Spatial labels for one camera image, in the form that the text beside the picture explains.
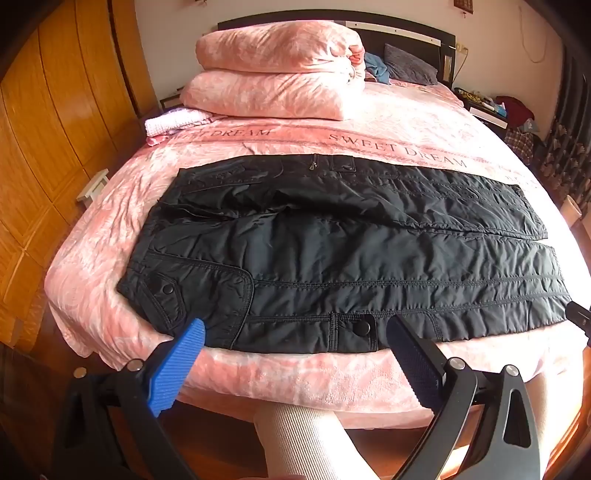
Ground black padded pants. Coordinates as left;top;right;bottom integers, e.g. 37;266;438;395
117;154;570;354

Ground white trash bin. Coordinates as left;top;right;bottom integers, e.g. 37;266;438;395
560;195;582;228

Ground person's light trousers leg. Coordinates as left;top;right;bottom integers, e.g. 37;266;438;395
253;403;378;480

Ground pink leaf-print bed blanket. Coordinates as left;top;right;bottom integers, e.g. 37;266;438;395
45;84;590;428

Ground plaid cloth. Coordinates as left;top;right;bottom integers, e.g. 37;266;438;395
504;128;535;165

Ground small white stool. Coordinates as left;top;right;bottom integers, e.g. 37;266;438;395
76;169;109;208

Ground dark red garment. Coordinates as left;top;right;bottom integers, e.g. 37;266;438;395
495;95;535;129

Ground dark bedside table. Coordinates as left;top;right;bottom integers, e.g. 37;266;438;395
454;88;508;140

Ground white pink folded towel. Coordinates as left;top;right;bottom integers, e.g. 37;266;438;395
144;108;213;137

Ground orange wooden wardrobe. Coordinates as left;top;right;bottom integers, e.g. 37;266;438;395
1;1;158;352

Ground grey pillow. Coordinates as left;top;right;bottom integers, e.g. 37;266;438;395
384;44;438;86

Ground dark wooden headboard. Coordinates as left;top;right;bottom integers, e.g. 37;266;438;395
217;9;456;88

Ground blue garment on bed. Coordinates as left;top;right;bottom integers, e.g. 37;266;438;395
363;52;390;85

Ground folded pink quilt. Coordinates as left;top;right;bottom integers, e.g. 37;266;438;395
180;20;366;121

